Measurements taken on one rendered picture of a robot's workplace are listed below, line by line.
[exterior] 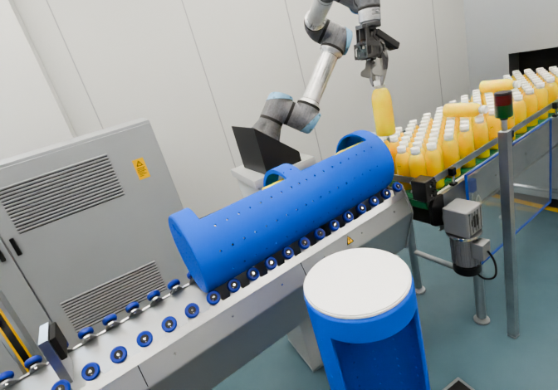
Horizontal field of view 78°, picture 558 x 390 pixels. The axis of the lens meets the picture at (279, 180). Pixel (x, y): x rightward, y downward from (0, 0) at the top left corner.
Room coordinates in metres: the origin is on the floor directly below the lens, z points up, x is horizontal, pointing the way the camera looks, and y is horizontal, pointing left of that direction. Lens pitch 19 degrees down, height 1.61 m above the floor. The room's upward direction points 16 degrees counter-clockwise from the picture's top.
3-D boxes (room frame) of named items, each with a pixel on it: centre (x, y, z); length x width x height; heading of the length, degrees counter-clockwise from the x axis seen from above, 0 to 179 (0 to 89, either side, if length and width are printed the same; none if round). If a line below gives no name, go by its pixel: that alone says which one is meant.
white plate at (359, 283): (0.76, -0.12, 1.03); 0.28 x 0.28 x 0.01
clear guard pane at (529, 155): (1.52, -1.13, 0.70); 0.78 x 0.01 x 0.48; 118
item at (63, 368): (0.83, 0.73, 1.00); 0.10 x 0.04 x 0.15; 28
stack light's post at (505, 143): (1.33, -0.95, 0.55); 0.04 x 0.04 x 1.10; 28
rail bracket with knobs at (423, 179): (1.31, -0.57, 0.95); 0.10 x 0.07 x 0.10; 28
